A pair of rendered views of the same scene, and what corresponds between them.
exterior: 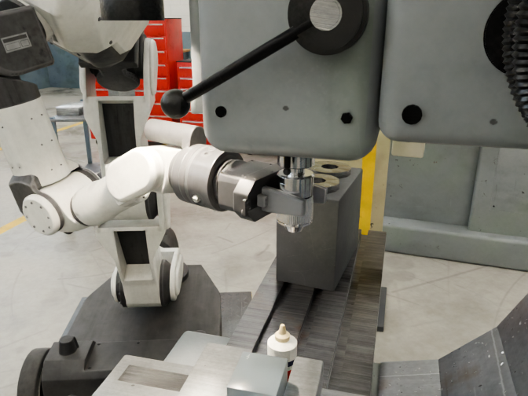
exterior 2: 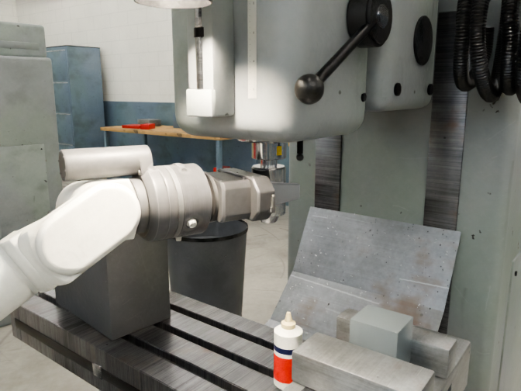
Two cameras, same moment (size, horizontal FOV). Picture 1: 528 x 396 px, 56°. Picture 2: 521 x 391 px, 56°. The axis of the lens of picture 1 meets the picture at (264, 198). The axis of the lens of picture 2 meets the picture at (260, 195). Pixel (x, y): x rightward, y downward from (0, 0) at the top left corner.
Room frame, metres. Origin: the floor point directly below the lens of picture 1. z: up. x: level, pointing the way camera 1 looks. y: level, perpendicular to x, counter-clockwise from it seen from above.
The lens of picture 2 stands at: (0.36, 0.56, 1.37)
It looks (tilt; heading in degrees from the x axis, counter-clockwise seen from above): 12 degrees down; 292
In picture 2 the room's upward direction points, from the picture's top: straight up
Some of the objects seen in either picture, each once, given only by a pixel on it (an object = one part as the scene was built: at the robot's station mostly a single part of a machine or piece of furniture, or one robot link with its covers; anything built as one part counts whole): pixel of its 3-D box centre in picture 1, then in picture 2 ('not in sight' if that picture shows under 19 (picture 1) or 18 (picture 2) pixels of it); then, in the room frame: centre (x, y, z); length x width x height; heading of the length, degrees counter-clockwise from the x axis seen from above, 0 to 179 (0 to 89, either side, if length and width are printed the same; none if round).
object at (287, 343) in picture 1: (281, 358); (288, 347); (0.56, -0.02, 1.01); 0.04 x 0.04 x 0.11
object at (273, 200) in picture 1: (281, 203); (281, 193); (0.57, -0.02, 1.24); 0.06 x 0.02 x 0.03; 56
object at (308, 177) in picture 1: (295, 176); (268, 169); (0.59, -0.04, 1.26); 0.05 x 0.05 x 0.01
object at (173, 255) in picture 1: (148, 275); not in sight; (1.39, 0.37, 0.68); 0.21 x 0.20 x 0.13; 4
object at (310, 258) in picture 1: (320, 218); (107, 260); (0.95, -0.12, 1.06); 0.22 x 0.12 x 0.20; 158
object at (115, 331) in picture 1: (148, 305); not in sight; (1.36, 0.37, 0.59); 0.64 x 0.52 x 0.33; 4
